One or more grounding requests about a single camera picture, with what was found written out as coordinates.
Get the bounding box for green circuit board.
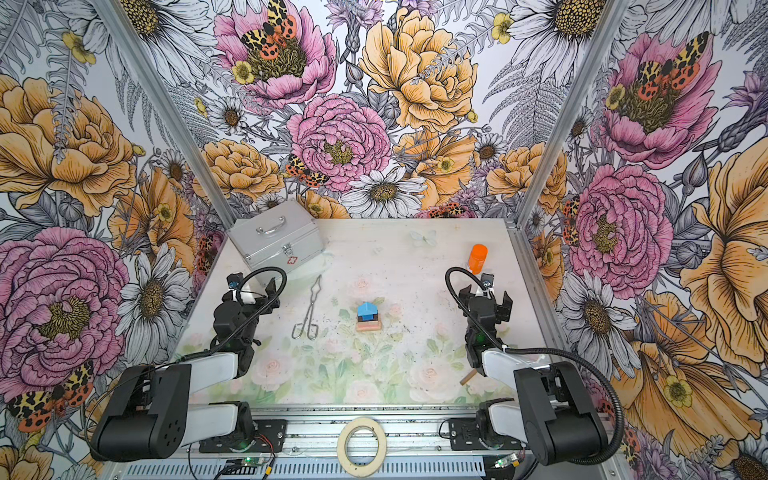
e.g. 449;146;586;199
223;457;272;475
493;453;520;469

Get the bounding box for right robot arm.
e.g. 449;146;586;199
444;267;625;465

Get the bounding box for aluminium frame rail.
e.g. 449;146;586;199
107;404;625;460

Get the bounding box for masking tape roll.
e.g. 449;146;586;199
336;417;388;479

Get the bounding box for right green circuit board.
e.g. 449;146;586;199
493;453;520;469

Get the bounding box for long natural wood block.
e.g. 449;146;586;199
355;322;382;333

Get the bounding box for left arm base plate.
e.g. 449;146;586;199
199;419;288;454

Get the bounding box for metal tongs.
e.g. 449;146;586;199
291;275;322;341

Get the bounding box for silver metal case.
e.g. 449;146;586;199
228;200;325;272

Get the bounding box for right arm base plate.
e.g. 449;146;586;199
447;417;522;451

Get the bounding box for thin wood stick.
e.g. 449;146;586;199
460;369;477;386

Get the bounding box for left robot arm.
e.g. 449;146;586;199
87;267;287;463

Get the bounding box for light blue triangular block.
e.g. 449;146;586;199
357;302;379;318

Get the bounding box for orange plastic bottle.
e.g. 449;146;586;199
467;244;488;275

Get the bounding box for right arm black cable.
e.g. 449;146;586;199
444;266;626;467

